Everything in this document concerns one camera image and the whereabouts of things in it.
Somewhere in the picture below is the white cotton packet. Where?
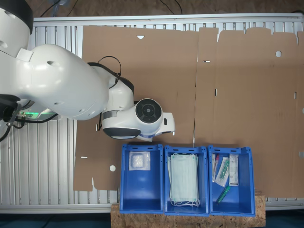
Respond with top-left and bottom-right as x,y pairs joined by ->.
129,151 -> 151,171

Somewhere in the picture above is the stack of white face masks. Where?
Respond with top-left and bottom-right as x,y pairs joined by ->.
167,152 -> 200,207

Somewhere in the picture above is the red-capped tube packet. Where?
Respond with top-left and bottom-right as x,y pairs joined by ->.
211,153 -> 220,183

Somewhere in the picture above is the brown cardboard sheet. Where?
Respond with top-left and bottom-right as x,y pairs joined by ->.
194,27 -> 304,199
73,25 -> 199,192

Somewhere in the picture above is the blue plastic storage bin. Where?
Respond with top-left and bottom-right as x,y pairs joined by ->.
208,145 -> 256,217
119,143 -> 164,213
163,145 -> 210,216

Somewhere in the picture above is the green syringe in clear packet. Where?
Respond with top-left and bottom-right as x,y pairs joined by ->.
215,156 -> 230,186

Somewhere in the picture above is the white printed flat packet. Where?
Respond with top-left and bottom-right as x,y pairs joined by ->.
228,153 -> 240,188

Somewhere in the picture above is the loose green syringe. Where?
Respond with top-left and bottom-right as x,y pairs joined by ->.
215,186 -> 231,205

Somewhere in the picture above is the chipboard wood block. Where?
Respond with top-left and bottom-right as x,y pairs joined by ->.
110,194 -> 266,228

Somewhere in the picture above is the black camera cable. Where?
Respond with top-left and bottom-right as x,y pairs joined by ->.
87,56 -> 123,88

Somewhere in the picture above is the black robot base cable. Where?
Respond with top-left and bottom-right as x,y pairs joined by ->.
0,114 -> 59,143

